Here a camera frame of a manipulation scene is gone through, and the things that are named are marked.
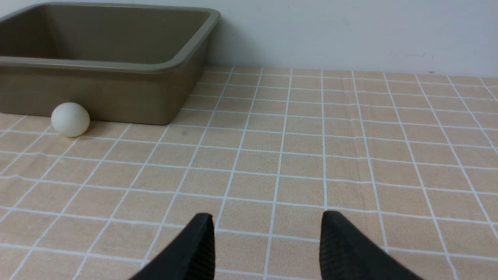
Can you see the olive green plastic bin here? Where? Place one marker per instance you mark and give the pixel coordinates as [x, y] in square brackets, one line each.
[121, 62]

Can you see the beige grid-pattern tablecloth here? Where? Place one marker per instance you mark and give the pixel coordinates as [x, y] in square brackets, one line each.
[409, 159]

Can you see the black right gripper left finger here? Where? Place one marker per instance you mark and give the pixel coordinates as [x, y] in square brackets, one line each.
[191, 255]

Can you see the plain white ping-pong ball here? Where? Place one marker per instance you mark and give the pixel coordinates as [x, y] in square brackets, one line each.
[70, 119]

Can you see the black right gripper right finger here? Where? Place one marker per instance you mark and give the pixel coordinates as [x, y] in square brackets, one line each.
[345, 253]

